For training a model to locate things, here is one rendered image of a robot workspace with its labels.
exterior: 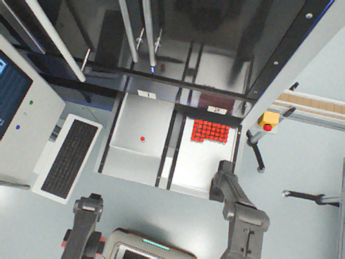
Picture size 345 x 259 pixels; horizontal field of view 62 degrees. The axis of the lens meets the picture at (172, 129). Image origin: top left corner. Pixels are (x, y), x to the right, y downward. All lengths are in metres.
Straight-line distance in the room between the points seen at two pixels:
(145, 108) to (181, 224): 1.09
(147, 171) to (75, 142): 0.42
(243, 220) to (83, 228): 0.44
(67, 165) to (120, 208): 0.87
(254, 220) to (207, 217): 1.54
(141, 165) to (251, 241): 0.81
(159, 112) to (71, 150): 0.50
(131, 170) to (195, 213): 0.98
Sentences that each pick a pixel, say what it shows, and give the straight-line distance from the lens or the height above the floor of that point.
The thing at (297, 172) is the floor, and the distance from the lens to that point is 2.52.
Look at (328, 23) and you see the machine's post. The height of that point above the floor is 1.71.
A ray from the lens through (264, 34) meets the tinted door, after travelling 0.86.
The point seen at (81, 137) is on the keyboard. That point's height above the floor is 0.82.
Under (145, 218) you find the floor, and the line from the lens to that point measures 2.30.
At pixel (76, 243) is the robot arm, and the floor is 1.46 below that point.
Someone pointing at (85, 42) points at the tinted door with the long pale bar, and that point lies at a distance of 1.14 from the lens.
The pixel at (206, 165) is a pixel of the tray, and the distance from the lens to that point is 1.43.
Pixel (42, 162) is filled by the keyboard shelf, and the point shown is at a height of 0.80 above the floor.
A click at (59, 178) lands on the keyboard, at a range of 1.57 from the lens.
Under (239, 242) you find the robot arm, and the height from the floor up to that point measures 1.55.
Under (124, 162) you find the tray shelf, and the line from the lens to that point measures 1.45.
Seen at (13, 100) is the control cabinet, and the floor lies 1.23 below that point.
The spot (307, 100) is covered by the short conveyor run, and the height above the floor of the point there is 0.93.
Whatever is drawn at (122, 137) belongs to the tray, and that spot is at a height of 0.88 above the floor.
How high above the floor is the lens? 2.29
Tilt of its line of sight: 74 degrees down
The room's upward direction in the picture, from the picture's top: 1 degrees clockwise
